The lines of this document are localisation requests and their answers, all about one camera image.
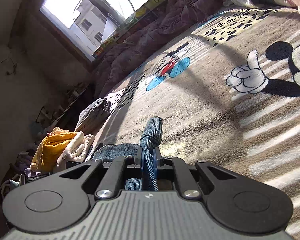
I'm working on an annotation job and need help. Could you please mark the cluttered side desk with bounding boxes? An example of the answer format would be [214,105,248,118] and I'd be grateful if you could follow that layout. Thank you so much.
[0,83,95,191]

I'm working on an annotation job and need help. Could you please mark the Mickey Mouse plush blanket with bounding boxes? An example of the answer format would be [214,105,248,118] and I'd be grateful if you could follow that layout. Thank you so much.
[94,7,300,239]

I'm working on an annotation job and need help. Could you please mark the window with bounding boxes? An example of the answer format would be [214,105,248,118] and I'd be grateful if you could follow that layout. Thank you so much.
[40,0,148,61]

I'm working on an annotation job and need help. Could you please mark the yellow folded garment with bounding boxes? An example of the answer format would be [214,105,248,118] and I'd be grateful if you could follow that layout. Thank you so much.
[30,127,77,172]

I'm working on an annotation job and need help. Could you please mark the grey folded garment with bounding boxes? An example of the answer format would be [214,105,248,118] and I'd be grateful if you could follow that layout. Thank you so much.
[74,98,111,135]

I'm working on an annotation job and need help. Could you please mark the colourful alphabet foam mat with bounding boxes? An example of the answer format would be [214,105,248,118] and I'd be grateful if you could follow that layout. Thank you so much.
[93,0,168,59]

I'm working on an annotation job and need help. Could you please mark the purple crumpled quilt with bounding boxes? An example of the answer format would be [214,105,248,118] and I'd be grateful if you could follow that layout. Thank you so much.
[94,0,223,98]

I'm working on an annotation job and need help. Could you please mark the white folded garment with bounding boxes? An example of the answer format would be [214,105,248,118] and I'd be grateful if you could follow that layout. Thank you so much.
[56,132,95,170]

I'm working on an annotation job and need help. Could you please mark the blue denim jeans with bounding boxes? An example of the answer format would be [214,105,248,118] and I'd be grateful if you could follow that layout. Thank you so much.
[91,116,164,191]

